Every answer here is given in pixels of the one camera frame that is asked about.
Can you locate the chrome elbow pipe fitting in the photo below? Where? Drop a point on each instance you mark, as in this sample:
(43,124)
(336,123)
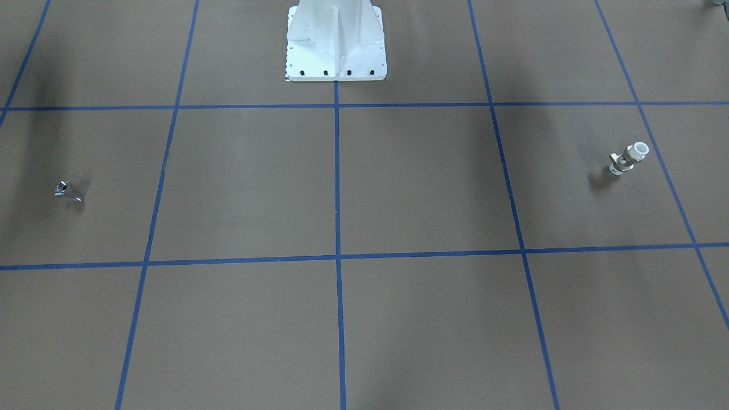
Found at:
(64,189)

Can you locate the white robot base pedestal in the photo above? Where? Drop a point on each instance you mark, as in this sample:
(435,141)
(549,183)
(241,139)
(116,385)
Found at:
(335,41)

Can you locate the white PPR brass valve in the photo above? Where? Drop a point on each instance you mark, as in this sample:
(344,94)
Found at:
(625,161)

